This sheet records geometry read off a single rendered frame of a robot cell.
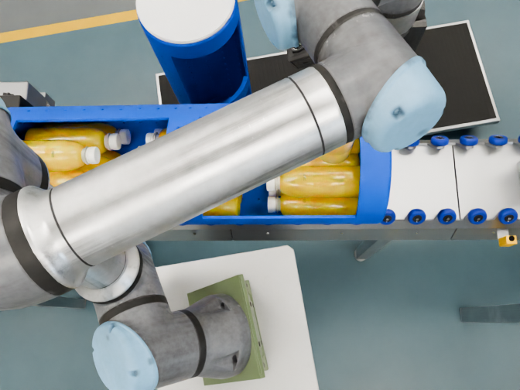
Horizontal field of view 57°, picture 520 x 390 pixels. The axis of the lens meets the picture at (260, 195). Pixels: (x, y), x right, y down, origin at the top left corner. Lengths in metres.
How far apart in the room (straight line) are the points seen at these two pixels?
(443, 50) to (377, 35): 2.04
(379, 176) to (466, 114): 1.37
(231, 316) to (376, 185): 0.40
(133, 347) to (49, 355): 1.65
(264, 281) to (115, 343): 0.37
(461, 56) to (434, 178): 1.20
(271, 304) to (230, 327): 0.19
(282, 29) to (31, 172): 0.29
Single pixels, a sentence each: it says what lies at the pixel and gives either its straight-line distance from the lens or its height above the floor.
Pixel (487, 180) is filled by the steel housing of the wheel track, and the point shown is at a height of 0.93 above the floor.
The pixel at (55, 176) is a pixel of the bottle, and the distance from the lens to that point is 1.19.
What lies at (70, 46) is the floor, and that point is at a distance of 2.80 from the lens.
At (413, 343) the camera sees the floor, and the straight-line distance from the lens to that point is 2.24.
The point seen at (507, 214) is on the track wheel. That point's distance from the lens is 1.34.
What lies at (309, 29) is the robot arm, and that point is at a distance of 0.47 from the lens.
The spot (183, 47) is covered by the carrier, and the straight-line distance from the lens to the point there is 1.39.
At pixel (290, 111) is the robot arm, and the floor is 1.81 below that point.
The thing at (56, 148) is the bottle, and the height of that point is 1.20.
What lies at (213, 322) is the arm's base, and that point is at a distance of 0.85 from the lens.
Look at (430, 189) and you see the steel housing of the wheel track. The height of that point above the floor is 0.93.
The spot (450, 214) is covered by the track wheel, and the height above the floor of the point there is 0.98.
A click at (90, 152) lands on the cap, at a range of 1.13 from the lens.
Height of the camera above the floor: 2.17
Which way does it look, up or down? 75 degrees down
